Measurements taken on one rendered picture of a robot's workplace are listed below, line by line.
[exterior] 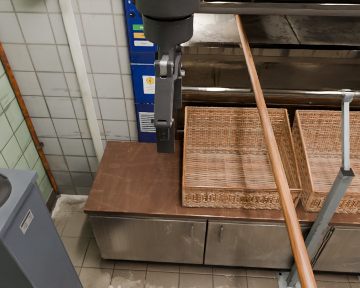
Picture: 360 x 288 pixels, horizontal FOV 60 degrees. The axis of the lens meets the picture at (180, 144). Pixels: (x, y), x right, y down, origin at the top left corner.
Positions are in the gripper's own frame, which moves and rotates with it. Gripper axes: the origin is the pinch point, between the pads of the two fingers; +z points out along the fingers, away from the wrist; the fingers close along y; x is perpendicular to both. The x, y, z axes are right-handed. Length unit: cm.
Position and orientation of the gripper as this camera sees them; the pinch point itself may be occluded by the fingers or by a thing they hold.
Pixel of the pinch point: (170, 123)
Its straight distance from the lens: 58.8
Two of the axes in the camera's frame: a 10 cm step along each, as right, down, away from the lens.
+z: 0.0, 7.6, 6.5
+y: -0.9, 6.5, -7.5
